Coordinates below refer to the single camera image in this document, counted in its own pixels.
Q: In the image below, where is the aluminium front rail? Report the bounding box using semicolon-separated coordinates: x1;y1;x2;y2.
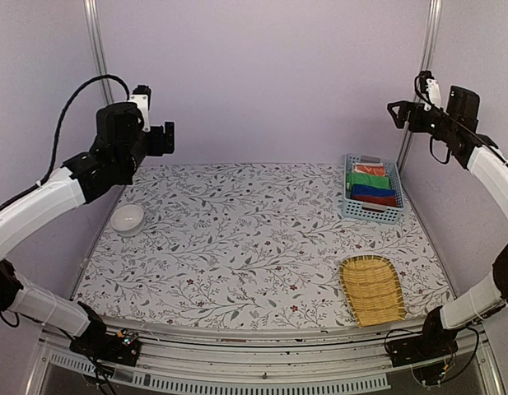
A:
26;318;508;394

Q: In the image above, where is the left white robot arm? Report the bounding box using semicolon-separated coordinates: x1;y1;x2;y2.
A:
0;93;175;366

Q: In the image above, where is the floral tablecloth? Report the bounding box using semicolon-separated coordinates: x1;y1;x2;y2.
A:
75;164;453;330

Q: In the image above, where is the green towel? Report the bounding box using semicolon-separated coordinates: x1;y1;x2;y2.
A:
346;172;390;190

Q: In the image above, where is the brown towel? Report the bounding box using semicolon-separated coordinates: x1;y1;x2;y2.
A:
353;195;398;207

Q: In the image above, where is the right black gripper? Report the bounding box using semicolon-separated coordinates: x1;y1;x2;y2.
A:
389;100;459;142

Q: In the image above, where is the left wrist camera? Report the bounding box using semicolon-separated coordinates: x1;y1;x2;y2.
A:
129;85;151;132

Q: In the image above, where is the left aluminium frame post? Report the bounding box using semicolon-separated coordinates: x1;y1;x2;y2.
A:
82;0;114;105

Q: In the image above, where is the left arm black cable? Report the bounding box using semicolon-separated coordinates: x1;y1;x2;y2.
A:
0;73;131;215

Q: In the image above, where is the blue towel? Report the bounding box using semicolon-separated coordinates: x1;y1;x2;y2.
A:
351;184;396;198

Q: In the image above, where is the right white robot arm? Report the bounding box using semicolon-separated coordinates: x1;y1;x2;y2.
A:
386;86;508;365

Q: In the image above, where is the white bowl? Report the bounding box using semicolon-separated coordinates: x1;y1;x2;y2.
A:
110;204;145;237

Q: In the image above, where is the orange white cloth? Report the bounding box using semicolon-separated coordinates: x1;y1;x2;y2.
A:
352;163;387;177

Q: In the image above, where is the yellow bamboo tray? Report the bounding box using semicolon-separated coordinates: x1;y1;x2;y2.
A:
339;255;406;328

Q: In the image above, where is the light blue plastic basket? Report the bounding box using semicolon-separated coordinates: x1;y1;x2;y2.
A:
342;154;404;224

